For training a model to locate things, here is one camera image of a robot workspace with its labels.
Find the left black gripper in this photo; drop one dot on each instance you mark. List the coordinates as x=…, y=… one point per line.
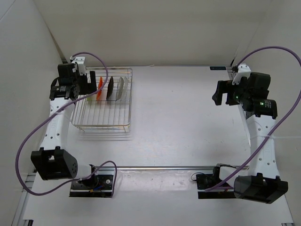
x=88, y=89

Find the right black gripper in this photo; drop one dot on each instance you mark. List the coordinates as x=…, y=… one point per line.
x=227, y=87

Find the orange plate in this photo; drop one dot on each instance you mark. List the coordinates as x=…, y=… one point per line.
x=100, y=85

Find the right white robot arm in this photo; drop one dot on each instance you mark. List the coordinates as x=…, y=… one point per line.
x=258, y=178

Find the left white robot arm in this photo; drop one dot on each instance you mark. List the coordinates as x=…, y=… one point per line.
x=52, y=161

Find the black plate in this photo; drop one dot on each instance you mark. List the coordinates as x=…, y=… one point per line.
x=110, y=89

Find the grey plate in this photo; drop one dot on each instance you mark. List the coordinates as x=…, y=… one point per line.
x=120, y=87

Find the metal wire dish rack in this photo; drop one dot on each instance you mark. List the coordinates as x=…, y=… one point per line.
x=105, y=116

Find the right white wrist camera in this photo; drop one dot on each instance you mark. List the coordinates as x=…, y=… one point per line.
x=241, y=70

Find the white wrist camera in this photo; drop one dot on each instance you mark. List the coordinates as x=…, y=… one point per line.
x=79, y=62
x=241, y=70

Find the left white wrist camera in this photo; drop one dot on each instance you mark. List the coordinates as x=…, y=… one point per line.
x=79, y=62

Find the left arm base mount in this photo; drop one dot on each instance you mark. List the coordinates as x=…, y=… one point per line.
x=100, y=185

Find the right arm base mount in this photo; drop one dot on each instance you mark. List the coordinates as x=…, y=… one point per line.
x=205, y=181

